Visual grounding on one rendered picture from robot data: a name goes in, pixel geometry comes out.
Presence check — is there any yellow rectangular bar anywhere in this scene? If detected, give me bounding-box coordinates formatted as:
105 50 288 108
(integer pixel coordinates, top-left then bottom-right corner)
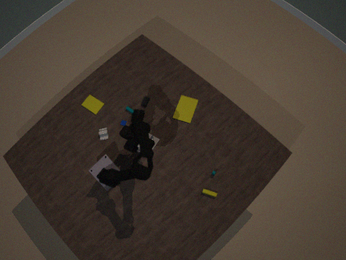
203 189 217 197

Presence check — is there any olive yellow flat square plate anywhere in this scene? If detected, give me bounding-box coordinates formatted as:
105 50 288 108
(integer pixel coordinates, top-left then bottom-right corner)
81 94 105 115

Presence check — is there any teal rectangular bar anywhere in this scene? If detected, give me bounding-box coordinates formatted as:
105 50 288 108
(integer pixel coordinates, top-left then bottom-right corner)
126 107 134 113

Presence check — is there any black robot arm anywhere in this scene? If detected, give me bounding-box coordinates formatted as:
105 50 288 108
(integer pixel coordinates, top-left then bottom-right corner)
97 109 154 188

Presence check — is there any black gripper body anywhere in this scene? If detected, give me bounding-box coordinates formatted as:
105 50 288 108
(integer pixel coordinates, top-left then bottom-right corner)
119 125 155 148

